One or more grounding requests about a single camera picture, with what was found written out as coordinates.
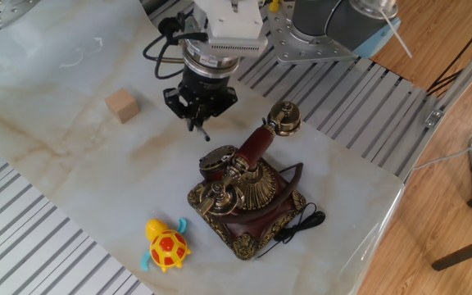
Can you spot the dark wooden furniture leg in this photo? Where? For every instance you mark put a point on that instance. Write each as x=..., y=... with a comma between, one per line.
x=465, y=250

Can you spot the small wooden cube block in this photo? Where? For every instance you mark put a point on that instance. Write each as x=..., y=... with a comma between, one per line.
x=122, y=104

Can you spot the small yellow plastic item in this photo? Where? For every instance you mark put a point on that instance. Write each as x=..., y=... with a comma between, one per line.
x=273, y=5

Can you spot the silver and black pen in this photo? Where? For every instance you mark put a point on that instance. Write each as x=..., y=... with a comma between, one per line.
x=201, y=132

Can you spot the antique brass rotary phone base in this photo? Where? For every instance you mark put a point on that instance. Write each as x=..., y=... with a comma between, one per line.
x=260, y=192

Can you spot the aluminium frame rail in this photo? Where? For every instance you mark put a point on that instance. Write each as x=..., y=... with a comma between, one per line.
x=461, y=82

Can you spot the brass and maroon phone handset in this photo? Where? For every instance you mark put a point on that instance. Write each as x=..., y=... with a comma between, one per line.
x=256, y=143

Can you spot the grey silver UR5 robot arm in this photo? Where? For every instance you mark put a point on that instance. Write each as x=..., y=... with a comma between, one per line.
x=314, y=20

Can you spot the white zip tie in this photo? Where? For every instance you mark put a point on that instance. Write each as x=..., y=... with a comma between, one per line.
x=396, y=33

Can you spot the glossy marble pattern mat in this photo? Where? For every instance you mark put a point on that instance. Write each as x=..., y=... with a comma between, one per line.
x=76, y=164

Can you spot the yellow orange turtle toy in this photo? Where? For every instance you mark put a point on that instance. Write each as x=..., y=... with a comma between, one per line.
x=167, y=248

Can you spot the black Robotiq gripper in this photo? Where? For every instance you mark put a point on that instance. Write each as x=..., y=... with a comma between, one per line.
x=205, y=88

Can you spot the silver robot base mounting plate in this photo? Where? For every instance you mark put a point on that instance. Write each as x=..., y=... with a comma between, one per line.
x=301, y=45

